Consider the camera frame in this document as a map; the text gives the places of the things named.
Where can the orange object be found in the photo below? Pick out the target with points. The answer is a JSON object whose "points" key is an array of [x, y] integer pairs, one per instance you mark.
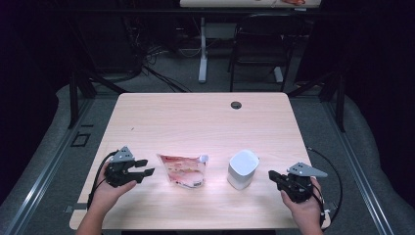
{"points": [[293, 2]]}

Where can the white-legged desk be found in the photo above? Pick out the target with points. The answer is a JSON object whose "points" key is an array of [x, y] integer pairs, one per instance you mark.
{"points": [[203, 65]]}

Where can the black floor socket frame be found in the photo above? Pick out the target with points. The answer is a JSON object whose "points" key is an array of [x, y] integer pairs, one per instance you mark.
{"points": [[74, 140]]}

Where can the white lidded container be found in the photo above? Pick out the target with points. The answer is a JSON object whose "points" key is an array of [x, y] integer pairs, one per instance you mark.
{"points": [[243, 169]]}

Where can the black table grommet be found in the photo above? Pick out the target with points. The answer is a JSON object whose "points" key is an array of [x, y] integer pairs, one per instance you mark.
{"points": [[236, 105]]}

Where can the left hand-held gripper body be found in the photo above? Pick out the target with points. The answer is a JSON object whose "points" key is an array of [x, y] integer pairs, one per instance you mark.
{"points": [[119, 174]]}

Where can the red and white spouted pouch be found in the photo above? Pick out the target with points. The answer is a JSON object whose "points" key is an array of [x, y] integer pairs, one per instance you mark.
{"points": [[184, 171]]}

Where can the person's left hand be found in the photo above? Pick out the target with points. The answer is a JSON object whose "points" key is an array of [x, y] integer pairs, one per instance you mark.
{"points": [[106, 196]]}

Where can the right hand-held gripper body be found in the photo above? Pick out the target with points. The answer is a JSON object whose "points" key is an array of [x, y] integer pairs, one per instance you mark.
{"points": [[300, 189]]}

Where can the black metal stand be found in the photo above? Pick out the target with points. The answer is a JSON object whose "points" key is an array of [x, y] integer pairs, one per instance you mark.
{"points": [[340, 104], [73, 98]]}

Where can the black folding chair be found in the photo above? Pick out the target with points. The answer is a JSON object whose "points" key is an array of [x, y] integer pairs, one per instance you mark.
{"points": [[266, 45]]}

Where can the grey metal floor rail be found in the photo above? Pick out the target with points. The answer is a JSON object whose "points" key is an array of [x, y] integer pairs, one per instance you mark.
{"points": [[355, 169], [49, 169]]}

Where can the person's right hand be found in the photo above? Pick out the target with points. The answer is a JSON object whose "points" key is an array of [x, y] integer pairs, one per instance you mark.
{"points": [[308, 213]]}

